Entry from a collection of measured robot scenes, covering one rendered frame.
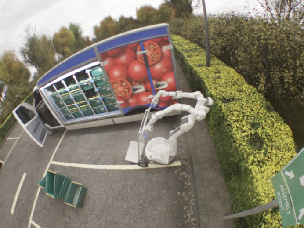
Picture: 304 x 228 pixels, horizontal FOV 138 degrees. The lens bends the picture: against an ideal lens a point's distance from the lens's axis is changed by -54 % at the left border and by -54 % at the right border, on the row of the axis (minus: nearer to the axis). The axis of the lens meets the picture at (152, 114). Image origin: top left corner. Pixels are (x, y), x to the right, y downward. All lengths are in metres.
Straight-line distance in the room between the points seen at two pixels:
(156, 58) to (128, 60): 0.55
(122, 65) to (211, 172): 2.80
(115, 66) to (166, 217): 3.10
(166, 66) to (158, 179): 2.30
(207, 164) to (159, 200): 1.17
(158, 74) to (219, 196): 2.66
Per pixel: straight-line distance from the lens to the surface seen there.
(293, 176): 0.91
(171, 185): 2.63
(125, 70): 2.70
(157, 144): 2.76
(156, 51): 2.52
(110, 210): 2.90
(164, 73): 2.66
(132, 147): 3.14
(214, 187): 2.56
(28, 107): 5.42
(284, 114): 3.68
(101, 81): 3.19
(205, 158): 2.77
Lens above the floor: 2.51
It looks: 39 degrees down
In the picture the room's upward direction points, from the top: 16 degrees counter-clockwise
